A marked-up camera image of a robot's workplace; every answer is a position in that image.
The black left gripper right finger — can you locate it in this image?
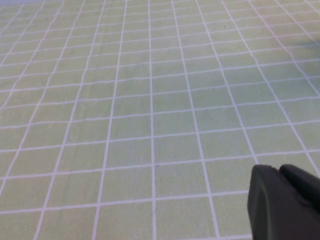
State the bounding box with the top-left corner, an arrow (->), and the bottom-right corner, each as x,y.
278,163 -> 320,211

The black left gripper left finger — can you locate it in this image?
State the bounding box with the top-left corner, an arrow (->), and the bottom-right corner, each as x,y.
246,163 -> 320,240

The green white-grid tablecloth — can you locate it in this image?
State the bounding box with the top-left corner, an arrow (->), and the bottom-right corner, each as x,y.
0,0 -> 320,240

